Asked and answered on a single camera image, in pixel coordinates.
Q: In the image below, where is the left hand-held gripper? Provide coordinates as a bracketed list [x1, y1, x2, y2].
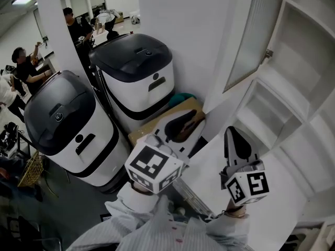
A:
[125, 109, 206, 195]

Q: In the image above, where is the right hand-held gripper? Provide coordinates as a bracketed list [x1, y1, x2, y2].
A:
[219, 126, 270, 207]

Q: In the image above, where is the white desk with hutch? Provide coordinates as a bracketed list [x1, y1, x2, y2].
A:
[230, 0, 335, 221]

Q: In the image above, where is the white glass cabinet door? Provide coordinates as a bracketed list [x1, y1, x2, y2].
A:
[222, 0, 286, 94]

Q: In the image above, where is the person's left forearm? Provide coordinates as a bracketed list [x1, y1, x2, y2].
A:
[104, 180, 169, 230]

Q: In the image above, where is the person's right forearm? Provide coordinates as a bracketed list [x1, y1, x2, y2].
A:
[206, 199, 251, 243]

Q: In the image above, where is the brown cardboard box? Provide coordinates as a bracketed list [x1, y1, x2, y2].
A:
[127, 97, 208, 152]

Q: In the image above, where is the teal round object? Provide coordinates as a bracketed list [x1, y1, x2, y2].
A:
[168, 92, 197, 108]

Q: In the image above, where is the white black service robot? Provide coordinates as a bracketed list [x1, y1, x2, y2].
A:
[88, 33, 176, 131]
[23, 70, 132, 193]

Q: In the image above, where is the dark wristband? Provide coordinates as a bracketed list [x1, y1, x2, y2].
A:
[130, 180, 155, 194]

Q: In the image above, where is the person's striped shirt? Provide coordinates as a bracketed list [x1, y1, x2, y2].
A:
[65, 193, 256, 251]

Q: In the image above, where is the white ornate furniture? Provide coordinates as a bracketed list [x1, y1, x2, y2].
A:
[285, 218, 335, 251]

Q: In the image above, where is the black metal chair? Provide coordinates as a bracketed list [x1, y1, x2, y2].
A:
[7, 215, 64, 251]

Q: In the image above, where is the gold bracelet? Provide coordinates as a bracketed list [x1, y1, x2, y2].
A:
[221, 210, 247, 219]

